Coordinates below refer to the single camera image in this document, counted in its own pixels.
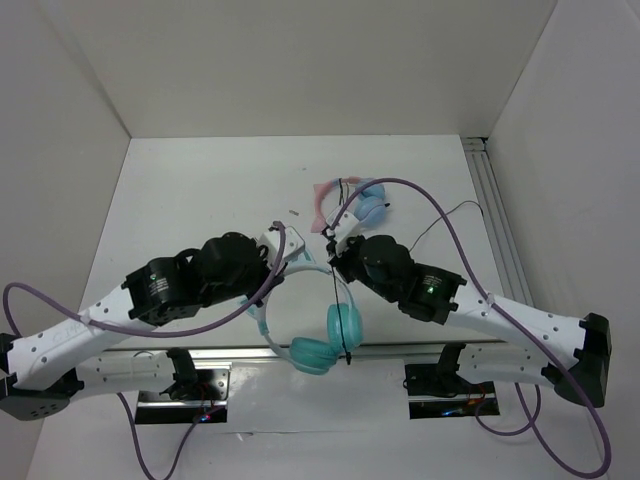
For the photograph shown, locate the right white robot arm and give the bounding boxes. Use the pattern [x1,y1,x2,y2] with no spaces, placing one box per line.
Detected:
[327,235,612,408]

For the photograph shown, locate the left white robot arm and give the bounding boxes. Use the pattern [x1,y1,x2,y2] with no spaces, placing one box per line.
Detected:
[1,224,287,421]

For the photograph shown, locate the aluminium side rail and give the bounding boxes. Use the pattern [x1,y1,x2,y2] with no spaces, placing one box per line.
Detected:
[461,137,532,304]

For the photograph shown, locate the pink blue cat-ear headphones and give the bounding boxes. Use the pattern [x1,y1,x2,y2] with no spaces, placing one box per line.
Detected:
[310,176,390,233]

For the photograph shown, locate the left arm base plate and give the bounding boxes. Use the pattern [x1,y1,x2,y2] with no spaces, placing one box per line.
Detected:
[134,362,231,425]

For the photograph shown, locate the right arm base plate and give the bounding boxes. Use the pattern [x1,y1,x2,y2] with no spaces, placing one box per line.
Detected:
[403,364,500,420]

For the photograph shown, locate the teal cat-ear headphones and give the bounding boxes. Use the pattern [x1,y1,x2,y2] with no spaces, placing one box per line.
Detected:
[246,252,364,376]

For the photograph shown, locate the aluminium front rail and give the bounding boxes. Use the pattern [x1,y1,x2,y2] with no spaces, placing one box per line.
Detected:
[99,339,511,366]

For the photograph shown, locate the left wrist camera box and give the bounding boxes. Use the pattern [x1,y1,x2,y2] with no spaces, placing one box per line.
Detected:
[257,221,306,269]

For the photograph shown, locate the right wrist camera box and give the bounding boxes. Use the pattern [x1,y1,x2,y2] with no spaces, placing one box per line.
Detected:
[321,207,359,255]

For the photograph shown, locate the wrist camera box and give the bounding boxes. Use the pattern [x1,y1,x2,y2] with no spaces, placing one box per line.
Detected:
[321,207,359,255]
[257,221,306,269]

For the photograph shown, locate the black teal headphone cable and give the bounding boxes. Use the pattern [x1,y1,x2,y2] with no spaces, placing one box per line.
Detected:
[324,200,484,366]

